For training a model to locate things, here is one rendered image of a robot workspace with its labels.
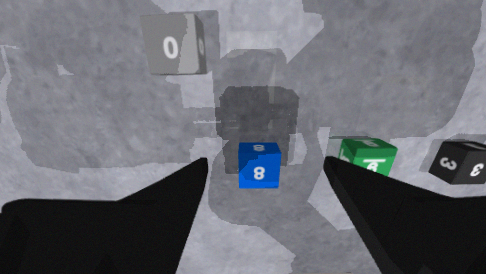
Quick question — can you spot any green block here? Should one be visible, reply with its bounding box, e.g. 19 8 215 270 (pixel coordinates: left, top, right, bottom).
338 139 398 177

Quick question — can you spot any black block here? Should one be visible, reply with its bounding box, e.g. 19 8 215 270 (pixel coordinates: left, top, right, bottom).
428 142 486 185

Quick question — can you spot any grey block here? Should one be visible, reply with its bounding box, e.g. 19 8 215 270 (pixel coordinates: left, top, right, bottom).
140 13 207 76

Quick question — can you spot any blue block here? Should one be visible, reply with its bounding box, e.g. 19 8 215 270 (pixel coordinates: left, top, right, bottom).
238 142 281 188

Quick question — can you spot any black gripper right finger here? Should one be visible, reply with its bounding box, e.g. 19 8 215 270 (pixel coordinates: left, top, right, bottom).
323 156 486 274

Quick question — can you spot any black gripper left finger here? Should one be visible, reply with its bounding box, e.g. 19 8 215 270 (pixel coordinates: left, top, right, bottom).
1 157 208 274

